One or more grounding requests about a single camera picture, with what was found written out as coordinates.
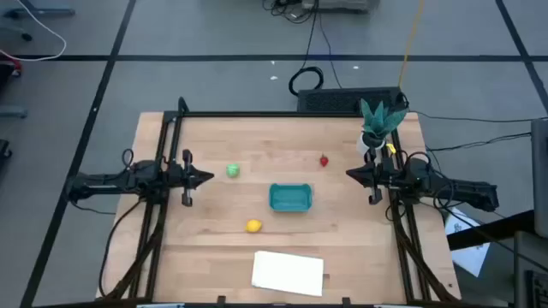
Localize black floor cable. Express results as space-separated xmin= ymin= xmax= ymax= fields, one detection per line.
xmin=426 ymin=131 xmax=533 ymax=153
xmin=409 ymin=109 xmax=548 ymax=124

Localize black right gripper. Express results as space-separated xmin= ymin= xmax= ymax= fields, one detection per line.
xmin=345 ymin=149 xmax=402 ymax=205

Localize white plant pot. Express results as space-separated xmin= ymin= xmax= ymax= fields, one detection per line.
xmin=355 ymin=131 xmax=386 ymax=158

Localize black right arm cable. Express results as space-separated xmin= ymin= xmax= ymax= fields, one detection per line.
xmin=384 ymin=150 xmax=462 ymax=223

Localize black cable bundle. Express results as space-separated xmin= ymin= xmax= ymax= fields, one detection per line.
xmin=261 ymin=0 xmax=320 ymax=25

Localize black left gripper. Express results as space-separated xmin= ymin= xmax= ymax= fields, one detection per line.
xmin=164 ymin=148 xmax=216 ymax=208

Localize green snake plant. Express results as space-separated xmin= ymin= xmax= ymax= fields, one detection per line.
xmin=358 ymin=98 xmax=410 ymax=142

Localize white cable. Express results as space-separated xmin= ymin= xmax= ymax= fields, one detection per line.
xmin=0 ymin=0 xmax=69 ymax=63

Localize teal plastic container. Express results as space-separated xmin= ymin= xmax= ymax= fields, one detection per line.
xmin=268 ymin=182 xmax=314 ymax=214

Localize grey desk foot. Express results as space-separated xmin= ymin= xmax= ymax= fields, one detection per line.
xmin=3 ymin=0 xmax=77 ymax=19
xmin=0 ymin=106 xmax=29 ymax=120

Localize black power cable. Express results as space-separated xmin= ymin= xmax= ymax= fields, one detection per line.
xmin=97 ymin=198 xmax=145 ymax=299

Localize white folded cloth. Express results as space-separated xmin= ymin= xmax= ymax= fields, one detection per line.
xmin=250 ymin=250 xmax=325 ymax=299

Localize red object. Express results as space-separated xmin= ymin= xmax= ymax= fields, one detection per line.
xmin=0 ymin=54 xmax=23 ymax=79

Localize grey device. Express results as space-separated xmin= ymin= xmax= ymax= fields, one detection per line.
xmin=301 ymin=0 xmax=381 ymax=13

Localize grey box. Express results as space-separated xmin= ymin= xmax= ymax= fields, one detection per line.
xmin=529 ymin=117 xmax=548 ymax=240

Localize white paper sheets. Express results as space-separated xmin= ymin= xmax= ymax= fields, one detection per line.
xmin=444 ymin=206 xmax=492 ymax=278

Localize yellow cable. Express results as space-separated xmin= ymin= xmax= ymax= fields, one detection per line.
xmin=396 ymin=0 xmax=426 ymax=90

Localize black coiled cable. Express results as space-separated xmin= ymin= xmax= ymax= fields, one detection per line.
xmin=287 ymin=0 xmax=325 ymax=98

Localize black mesh computer case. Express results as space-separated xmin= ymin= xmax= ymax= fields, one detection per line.
xmin=295 ymin=86 xmax=407 ymax=116

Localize black bar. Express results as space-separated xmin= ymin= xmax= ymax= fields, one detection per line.
xmin=446 ymin=208 xmax=537 ymax=252

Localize thin black cable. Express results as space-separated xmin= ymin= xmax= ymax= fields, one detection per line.
xmin=318 ymin=12 xmax=343 ymax=90

